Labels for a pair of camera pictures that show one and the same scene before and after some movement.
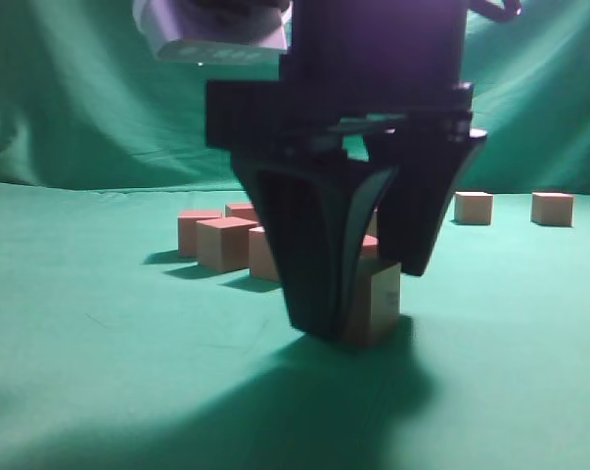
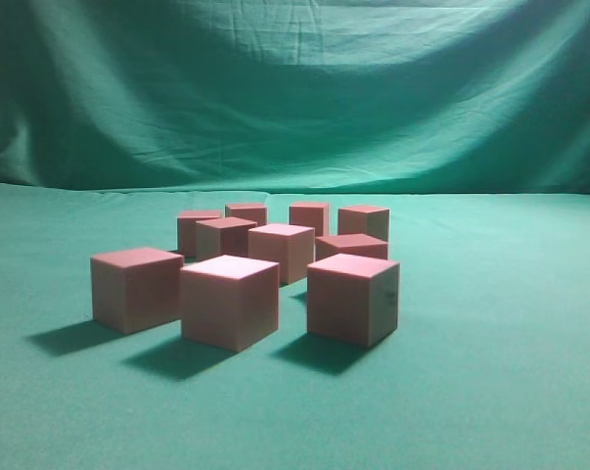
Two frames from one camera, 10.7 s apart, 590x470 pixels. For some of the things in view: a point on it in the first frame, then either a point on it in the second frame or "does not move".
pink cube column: x=472 y=208 -> x=229 y=302
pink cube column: x=244 y=211 does not move
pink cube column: x=553 y=209 -> x=136 y=289
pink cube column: x=188 y=231 does not move
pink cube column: x=223 y=244 does not move
